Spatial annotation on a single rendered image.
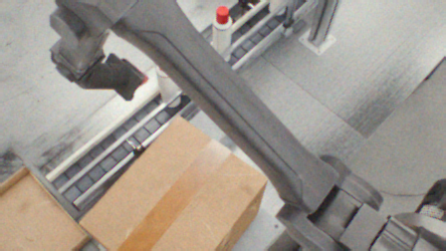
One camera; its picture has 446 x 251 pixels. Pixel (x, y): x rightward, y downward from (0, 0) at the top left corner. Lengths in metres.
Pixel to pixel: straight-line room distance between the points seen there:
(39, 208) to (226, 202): 0.56
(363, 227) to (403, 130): 1.85
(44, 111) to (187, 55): 0.98
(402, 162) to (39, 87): 1.63
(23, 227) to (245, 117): 0.90
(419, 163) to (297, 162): 1.85
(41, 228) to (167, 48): 0.88
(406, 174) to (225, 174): 1.48
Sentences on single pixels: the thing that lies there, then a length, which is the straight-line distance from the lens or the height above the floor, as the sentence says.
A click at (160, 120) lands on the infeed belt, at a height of 0.88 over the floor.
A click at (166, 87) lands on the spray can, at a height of 0.99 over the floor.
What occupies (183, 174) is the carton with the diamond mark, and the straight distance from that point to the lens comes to 0.93.
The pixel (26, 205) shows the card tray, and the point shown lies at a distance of 1.30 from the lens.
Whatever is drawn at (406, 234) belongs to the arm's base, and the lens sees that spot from 0.56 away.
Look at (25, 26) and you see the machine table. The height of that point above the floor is 0.83.
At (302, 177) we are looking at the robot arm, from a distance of 0.53.
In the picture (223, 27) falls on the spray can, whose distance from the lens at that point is 1.21.
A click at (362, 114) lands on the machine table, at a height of 0.83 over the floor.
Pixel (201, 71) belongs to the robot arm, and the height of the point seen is 1.60.
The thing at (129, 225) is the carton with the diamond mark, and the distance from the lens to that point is 0.91.
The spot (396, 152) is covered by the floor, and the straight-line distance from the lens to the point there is 2.33.
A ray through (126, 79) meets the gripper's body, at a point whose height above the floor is 1.15.
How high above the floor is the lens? 1.99
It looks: 63 degrees down
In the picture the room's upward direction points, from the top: 2 degrees clockwise
